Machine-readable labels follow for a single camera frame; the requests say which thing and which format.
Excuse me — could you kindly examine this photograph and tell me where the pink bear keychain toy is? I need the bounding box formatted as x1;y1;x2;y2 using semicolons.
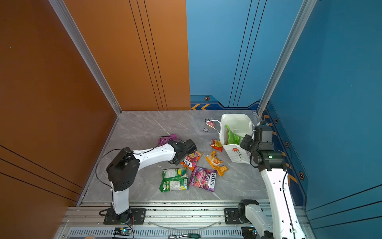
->
205;119;215;127

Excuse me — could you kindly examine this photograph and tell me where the left aluminium corner post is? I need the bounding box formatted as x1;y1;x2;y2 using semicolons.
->
49;0;122;116

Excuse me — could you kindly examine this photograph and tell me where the orange yellow snack pouch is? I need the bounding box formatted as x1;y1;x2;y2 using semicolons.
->
205;151;228;176

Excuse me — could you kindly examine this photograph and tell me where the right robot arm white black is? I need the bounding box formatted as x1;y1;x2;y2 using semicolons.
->
239;135;306;239

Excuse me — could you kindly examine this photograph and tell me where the aluminium corner post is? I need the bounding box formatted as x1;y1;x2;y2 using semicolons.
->
49;0;122;116
256;0;317;117

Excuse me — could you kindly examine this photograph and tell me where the aluminium front rail frame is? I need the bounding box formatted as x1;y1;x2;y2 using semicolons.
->
54;200;259;239

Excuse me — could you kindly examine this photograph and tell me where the red yellow small snack packet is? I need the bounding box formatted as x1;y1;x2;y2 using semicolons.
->
210;139;223;152

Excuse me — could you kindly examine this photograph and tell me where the green chips bag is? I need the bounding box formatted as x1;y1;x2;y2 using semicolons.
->
225;125;243;145

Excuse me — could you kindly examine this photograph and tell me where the green handled screwdriver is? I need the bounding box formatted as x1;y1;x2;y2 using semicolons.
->
168;233;202;239

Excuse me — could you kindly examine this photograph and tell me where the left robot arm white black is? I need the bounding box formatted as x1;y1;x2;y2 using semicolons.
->
103;139;197;225

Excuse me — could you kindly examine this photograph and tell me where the purple Fox's candy bag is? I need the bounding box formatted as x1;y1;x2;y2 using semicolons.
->
189;166;218;192

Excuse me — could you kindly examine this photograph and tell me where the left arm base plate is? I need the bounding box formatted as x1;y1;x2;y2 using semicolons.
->
99;207;146;226

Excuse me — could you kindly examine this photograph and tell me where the green circuit board left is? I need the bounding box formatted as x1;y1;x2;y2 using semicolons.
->
112;227;134;239

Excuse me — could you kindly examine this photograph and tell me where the white paper bag with flower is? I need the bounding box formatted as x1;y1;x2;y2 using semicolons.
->
205;114;254;164

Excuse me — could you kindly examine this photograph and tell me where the purple grape candy bag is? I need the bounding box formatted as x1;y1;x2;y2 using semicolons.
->
158;134;178;146

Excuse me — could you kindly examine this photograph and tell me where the green white snack bag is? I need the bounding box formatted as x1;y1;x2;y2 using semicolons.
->
159;168;189;193

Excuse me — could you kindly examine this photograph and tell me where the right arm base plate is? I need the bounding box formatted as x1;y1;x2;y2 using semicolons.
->
224;208;246;225

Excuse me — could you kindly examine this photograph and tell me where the right aluminium corner post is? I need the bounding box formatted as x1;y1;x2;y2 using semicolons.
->
256;0;317;117

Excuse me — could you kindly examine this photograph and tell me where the orange Fox's candy bag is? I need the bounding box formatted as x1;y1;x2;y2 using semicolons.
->
180;151;203;171

